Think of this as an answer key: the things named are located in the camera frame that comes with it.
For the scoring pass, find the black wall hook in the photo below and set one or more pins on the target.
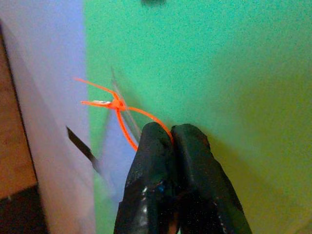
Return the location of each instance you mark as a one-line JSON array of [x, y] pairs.
[[78, 143]]

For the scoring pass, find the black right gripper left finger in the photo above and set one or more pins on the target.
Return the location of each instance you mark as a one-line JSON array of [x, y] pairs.
[[148, 170]]

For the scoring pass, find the green wall board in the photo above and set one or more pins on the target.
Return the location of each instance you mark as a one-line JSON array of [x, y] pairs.
[[219, 61]]

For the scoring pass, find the silver keys with orange tie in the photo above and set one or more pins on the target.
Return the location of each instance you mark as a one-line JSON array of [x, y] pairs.
[[117, 104]]

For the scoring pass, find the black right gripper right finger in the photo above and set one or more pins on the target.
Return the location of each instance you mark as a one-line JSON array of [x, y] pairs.
[[202, 185]]

